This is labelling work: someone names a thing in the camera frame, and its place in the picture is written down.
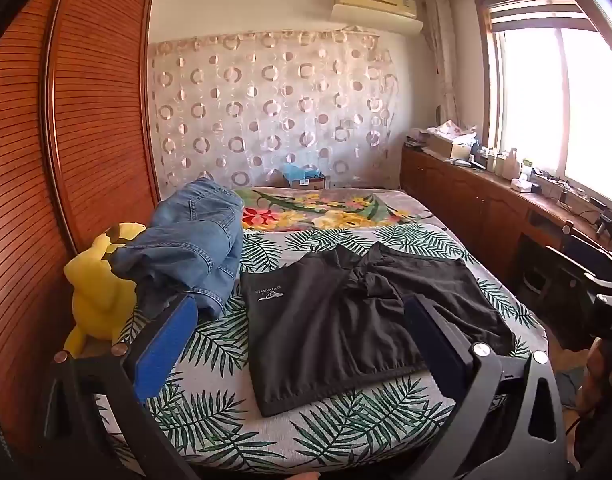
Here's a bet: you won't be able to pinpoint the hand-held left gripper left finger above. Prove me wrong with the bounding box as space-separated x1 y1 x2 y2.
16 292 201 480

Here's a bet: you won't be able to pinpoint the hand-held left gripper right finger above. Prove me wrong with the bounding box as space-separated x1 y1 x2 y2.
405 296 569 480

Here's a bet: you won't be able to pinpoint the black pants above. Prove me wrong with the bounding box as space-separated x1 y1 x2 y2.
241 242 517 418

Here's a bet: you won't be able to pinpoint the person's right forearm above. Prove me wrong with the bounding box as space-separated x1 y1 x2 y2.
568 337 612 480

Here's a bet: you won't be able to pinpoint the yellow plush toy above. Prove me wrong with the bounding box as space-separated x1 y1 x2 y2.
63 221 146 353

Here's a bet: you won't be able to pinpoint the blue jeans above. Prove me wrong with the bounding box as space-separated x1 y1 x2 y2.
108 178 245 318

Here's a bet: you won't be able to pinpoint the white power strip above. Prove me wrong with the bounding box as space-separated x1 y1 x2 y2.
533 170 592 203

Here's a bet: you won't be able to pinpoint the long wooden cabinet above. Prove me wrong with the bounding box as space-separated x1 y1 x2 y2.
401 142 612 301

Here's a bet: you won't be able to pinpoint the leaf print bedspread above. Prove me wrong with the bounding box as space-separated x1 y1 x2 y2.
93 222 554 480

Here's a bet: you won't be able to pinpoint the white tissue pack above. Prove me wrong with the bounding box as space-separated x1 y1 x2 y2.
511 160 537 193

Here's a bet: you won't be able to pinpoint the group of white bottles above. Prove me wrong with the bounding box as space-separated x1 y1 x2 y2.
486 146 523 178

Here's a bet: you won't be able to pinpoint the floral blanket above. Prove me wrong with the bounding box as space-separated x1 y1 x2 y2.
233 186 451 233

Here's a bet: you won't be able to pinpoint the open cardboard box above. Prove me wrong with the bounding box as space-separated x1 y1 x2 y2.
428 134 472 161

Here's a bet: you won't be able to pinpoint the window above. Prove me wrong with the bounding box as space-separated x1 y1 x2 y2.
473 0 612 208

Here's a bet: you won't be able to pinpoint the wooden slatted wardrobe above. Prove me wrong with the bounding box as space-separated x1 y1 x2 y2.
0 0 161 456

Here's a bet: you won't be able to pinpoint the pale window curtain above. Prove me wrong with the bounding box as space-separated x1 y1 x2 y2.
425 0 462 131

